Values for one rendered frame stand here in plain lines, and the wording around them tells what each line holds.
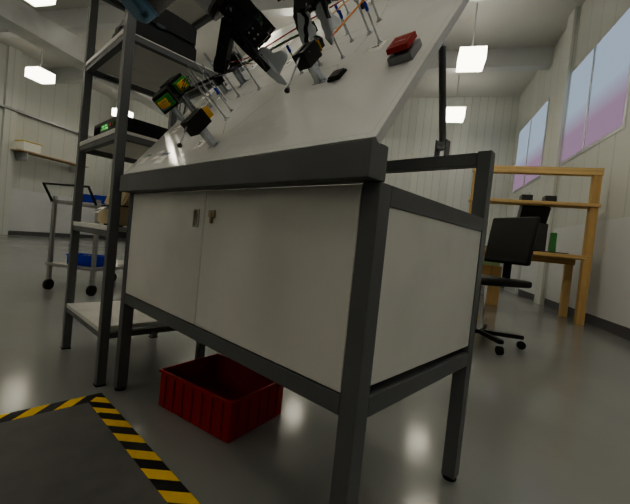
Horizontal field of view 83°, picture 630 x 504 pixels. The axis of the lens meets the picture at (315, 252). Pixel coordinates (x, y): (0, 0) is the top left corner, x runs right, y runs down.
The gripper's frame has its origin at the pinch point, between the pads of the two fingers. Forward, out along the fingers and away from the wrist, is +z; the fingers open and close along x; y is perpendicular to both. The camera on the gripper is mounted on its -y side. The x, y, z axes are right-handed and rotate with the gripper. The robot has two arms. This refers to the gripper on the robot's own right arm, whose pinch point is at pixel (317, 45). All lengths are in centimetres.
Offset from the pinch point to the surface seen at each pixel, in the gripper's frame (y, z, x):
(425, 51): -1.2, 8.2, -29.9
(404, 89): -13.4, 13.9, -31.5
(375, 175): -28, 26, -33
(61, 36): 194, -206, 854
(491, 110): 970, 156, 312
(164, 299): -48, 61, 45
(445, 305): -7, 66, -33
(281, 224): -32.0, 35.6, -8.1
